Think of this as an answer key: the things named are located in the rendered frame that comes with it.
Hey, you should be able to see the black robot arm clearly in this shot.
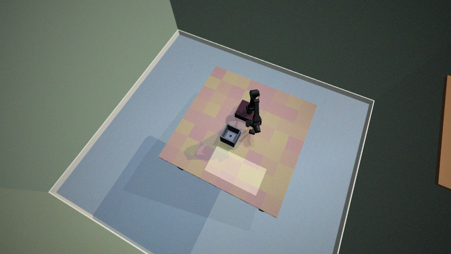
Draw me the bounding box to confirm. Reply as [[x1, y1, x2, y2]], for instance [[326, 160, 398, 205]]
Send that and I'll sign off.
[[246, 89, 262, 133]]

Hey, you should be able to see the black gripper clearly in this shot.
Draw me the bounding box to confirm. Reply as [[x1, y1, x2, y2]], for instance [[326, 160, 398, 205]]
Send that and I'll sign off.
[[249, 122, 255, 135]]

